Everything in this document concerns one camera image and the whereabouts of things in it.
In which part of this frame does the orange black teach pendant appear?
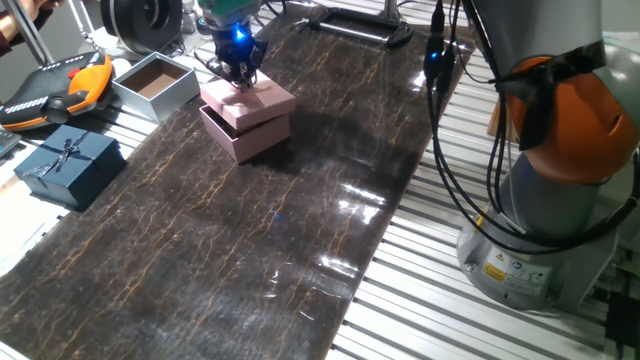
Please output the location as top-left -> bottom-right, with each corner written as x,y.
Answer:
0,51 -> 114,132

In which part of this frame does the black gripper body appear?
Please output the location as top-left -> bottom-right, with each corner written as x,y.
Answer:
208,20 -> 269,77

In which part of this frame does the blue gift box with bow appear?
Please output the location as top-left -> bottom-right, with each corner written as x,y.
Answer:
13,123 -> 128,212

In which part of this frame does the black box device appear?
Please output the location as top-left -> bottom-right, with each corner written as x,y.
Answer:
604,292 -> 640,351

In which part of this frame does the pink open box base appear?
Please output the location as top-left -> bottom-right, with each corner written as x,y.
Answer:
198,103 -> 293,165

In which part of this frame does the black keyboard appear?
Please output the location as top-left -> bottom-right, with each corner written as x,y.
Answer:
0,128 -> 21,159

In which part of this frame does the person forearm dark sleeve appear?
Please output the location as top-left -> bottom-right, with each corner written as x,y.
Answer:
0,9 -> 51,57

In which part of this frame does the upright aluminium post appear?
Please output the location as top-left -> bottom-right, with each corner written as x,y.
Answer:
7,0 -> 56,66

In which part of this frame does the pink box lid with ribbon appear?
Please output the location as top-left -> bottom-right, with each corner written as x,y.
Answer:
199,69 -> 298,131

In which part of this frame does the dark marble pattern mat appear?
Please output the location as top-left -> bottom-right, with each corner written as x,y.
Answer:
0,4 -> 474,360

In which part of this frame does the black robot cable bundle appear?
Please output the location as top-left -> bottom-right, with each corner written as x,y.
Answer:
422,0 -> 640,256

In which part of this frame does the person hand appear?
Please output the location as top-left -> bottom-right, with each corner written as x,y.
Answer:
20,0 -> 66,14

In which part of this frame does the wooden block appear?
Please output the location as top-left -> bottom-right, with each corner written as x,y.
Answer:
487,99 -> 516,144

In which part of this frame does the grey open box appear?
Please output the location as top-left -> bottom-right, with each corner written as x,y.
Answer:
110,51 -> 201,125

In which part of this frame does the black stand with silver pole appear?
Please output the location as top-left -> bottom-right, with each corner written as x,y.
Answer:
299,0 -> 415,50

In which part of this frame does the black filament spool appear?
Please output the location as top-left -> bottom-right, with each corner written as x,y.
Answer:
99,0 -> 184,55

